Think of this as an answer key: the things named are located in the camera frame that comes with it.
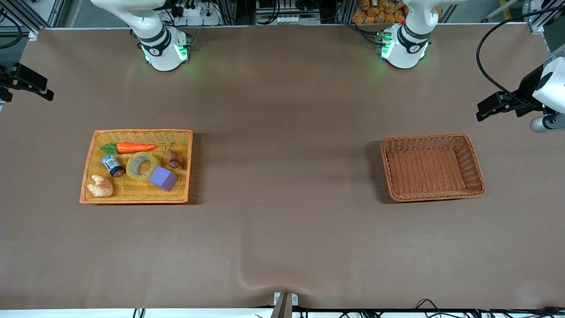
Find yellow clear tape roll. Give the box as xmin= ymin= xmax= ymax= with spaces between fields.
xmin=126 ymin=152 xmax=162 ymax=183

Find brown wicker basket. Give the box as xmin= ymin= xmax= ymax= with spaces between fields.
xmin=380 ymin=134 xmax=486 ymax=203

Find small blue-labelled can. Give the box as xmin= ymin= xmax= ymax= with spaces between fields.
xmin=102 ymin=155 xmax=125 ymax=178

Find orange toy carrot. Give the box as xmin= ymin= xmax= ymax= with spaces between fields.
xmin=101 ymin=142 xmax=157 ymax=155

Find tan toy bread piece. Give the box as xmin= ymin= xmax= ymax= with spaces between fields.
xmin=87 ymin=175 xmax=114 ymax=198

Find orange woven flat tray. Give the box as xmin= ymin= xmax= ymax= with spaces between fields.
xmin=79 ymin=129 xmax=193 ymax=204

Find purple foam block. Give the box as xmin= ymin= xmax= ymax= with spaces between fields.
xmin=149 ymin=166 xmax=178 ymax=192

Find bag of orange pastries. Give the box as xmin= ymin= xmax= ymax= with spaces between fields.
xmin=352 ymin=0 xmax=443 ymax=25

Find white power strip with plugs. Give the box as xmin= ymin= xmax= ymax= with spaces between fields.
xmin=170 ymin=0 xmax=222 ymax=26

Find brown table cover sheet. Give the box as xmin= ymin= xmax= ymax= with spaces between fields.
xmin=0 ymin=24 xmax=565 ymax=310

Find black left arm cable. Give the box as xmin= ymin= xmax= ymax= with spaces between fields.
xmin=475 ymin=7 xmax=565 ymax=109

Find black cables at table edge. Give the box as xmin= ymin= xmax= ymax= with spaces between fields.
xmin=305 ymin=299 xmax=565 ymax=318

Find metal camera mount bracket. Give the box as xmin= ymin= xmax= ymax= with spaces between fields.
xmin=273 ymin=291 xmax=299 ymax=318

